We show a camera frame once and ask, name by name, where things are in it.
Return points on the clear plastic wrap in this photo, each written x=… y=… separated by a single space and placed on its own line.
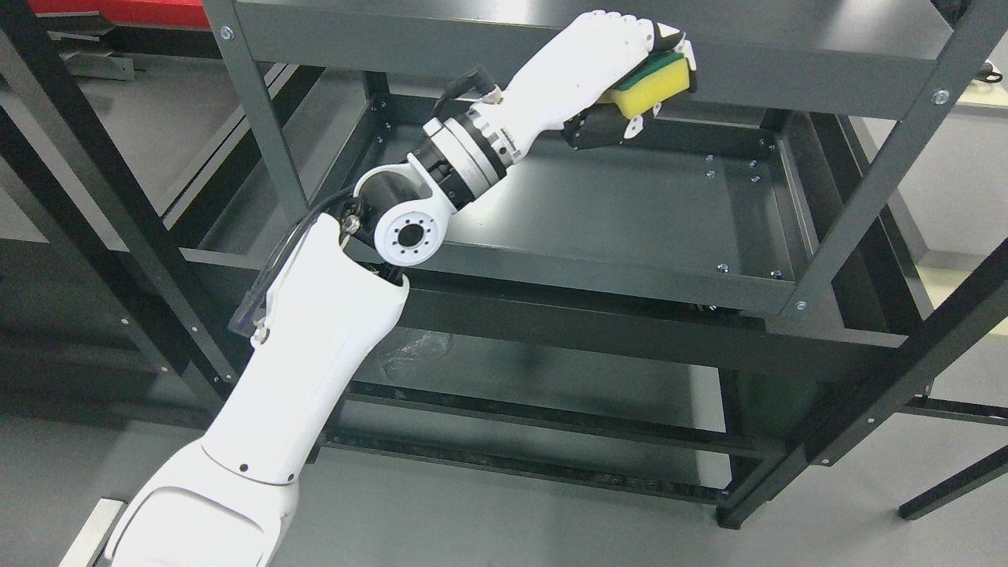
x=400 y=354

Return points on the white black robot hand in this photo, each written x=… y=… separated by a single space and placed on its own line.
x=558 y=89

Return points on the red panel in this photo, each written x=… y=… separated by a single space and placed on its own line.
x=186 y=14

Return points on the green yellow sponge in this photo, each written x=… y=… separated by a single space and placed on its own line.
x=660 y=76

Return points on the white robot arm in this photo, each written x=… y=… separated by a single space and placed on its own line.
x=333 y=289

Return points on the black metal shelf rack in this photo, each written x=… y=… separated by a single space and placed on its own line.
x=126 y=244

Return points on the grey metal shelf unit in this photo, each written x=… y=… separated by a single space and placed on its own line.
x=575 y=249

